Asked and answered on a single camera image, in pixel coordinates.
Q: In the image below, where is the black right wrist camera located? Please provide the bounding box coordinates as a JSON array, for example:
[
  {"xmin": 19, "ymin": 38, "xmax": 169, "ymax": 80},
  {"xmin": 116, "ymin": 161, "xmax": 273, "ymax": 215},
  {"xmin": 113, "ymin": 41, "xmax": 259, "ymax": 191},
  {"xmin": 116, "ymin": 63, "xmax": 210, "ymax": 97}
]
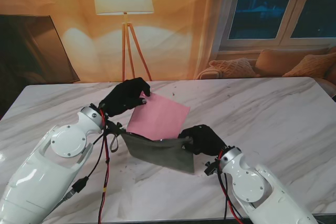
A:
[{"xmin": 204, "ymin": 160, "xmax": 220, "ymax": 176}]

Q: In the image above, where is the red black arm cable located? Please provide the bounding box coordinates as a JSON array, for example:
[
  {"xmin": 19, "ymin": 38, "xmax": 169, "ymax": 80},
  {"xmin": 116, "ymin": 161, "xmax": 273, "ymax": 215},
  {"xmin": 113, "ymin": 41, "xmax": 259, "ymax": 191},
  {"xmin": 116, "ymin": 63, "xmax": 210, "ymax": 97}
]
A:
[
  {"xmin": 216, "ymin": 155, "xmax": 247, "ymax": 224},
  {"xmin": 62, "ymin": 110, "xmax": 111, "ymax": 224}
]

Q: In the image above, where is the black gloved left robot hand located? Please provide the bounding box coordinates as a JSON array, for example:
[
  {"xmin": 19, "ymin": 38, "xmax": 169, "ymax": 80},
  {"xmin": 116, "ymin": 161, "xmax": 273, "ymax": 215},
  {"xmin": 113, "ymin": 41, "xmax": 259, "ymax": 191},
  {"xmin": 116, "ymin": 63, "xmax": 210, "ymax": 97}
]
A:
[{"xmin": 99, "ymin": 77, "xmax": 152, "ymax": 118}]

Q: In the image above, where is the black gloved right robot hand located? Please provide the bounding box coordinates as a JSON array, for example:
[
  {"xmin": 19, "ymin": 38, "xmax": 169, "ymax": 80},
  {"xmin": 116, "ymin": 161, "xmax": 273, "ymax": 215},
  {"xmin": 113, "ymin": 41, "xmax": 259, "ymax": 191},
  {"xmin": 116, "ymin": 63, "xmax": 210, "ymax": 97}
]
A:
[{"xmin": 178, "ymin": 124, "xmax": 228, "ymax": 156}]

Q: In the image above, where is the printed living room backdrop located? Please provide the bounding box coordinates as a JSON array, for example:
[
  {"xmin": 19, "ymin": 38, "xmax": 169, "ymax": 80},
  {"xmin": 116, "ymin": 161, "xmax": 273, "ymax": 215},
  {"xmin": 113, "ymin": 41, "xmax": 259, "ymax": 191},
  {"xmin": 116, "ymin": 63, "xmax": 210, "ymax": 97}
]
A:
[{"xmin": 0, "ymin": 0, "xmax": 336, "ymax": 84}]

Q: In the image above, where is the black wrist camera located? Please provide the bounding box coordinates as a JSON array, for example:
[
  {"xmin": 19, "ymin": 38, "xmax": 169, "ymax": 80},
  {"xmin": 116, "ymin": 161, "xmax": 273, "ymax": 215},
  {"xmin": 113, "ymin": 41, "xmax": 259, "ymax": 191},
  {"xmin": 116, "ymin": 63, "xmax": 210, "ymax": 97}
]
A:
[
  {"xmin": 204, "ymin": 160, "xmax": 220, "ymax": 176},
  {"xmin": 106, "ymin": 120, "xmax": 125, "ymax": 135}
]

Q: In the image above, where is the grey suede zip pouch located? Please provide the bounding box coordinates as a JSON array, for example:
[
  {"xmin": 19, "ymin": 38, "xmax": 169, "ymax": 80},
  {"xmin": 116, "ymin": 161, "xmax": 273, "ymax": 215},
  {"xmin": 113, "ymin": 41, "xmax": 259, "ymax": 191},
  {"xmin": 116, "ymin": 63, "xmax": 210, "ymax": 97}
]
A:
[{"xmin": 110, "ymin": 129, "xmax": 195, "ymax": 174}]

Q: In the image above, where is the pink paper document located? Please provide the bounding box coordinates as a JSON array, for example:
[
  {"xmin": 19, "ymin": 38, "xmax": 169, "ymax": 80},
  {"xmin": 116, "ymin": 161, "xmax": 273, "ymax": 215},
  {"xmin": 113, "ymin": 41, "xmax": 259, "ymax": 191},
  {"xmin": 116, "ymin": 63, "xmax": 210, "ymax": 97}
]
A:
[{"xmin": 127, "ymin": 92, "xmax": 191, "ymax": 141}]

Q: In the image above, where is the red black right arm cable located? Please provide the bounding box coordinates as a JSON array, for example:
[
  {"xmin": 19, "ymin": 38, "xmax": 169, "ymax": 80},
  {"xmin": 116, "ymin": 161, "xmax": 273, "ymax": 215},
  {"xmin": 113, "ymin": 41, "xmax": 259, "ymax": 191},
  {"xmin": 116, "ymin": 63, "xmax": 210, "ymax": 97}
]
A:
[{"xmin": 216, "ymin": 155, "xmax": 247, "ymax": 224}]

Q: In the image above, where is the red black left arm cable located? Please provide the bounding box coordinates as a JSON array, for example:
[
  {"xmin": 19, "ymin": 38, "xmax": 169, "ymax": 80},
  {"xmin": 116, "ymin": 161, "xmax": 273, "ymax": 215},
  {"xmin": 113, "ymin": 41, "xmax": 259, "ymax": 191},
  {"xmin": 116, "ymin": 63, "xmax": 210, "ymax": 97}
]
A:
[{"xmin": 62, "ymin": 110, "xmax": 111, "ymax": 224}]

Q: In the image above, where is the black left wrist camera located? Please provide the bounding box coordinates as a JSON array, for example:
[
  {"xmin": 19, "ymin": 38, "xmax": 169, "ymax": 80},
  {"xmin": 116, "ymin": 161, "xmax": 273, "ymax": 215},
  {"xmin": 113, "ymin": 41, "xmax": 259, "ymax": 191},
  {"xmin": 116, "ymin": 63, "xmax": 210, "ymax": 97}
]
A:
[{"xmin": 106, "ymin": 120, "xmax": 125, "ymax": 135}]

